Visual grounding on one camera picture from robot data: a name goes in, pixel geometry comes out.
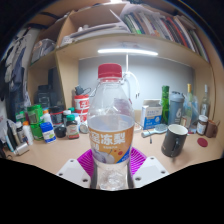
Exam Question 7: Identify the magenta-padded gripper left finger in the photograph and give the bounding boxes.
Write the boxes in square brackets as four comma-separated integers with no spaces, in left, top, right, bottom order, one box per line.
[55,148,98,189]

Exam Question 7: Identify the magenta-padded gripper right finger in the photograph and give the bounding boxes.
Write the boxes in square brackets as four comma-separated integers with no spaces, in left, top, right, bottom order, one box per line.
[126,147,170,189]

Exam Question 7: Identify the clear red-capped drink bottle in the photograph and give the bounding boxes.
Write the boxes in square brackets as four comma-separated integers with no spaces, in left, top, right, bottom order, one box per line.
[87,63,136,191]

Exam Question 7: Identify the light blue hairbrush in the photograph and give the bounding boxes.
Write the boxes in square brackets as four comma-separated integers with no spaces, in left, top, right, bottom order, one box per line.
[141,123,169,138]

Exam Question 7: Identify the dark brown supplement jar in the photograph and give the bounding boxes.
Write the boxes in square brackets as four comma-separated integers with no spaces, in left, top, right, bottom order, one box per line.
[65,114,80,140]

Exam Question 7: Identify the black mug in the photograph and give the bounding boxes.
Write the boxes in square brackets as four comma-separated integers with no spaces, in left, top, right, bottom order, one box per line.
[161,123,189,158]

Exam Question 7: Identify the blue-capped white bottle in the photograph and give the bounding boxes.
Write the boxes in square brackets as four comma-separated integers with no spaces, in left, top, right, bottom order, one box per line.
[39,121,57,144]

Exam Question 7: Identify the blue and white carton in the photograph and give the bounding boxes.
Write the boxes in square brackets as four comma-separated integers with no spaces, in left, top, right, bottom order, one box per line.
[140,98,163,130]

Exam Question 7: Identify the red and white canister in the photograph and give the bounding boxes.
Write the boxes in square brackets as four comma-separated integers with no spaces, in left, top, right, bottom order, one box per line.
[73,94,90,124]

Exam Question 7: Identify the green glass bottle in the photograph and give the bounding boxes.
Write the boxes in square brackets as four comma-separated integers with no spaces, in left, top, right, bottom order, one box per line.
[161,85,170,125]

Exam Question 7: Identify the grey shaker bottle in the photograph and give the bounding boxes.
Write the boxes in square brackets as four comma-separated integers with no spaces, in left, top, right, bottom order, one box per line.
[167,91,185,126]

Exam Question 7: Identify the green plastic container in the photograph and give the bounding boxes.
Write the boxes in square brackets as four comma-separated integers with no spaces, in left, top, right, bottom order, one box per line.
[27,104,45,141]

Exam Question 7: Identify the white-lidded brown jar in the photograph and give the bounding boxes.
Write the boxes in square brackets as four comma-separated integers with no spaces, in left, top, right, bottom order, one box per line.
[196,114,209,136]

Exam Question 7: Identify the yellow-capped glass bottle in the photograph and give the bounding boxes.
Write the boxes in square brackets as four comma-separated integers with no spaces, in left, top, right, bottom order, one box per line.
[183,83,196,128]

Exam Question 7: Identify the clear glass bottle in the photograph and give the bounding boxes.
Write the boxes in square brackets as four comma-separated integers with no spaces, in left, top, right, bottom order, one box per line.
[199,84,211,118]

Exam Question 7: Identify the white desk lamp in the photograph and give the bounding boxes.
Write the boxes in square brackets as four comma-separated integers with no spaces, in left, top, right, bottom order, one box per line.
[97,48,159,98]

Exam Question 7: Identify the dark hanging clothes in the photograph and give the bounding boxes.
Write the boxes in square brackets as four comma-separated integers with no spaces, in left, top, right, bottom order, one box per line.
[0,29,33,122]

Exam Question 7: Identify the wooden shelf unit with books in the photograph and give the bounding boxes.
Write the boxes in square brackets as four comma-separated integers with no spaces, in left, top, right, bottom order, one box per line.
[28,0,212,69]

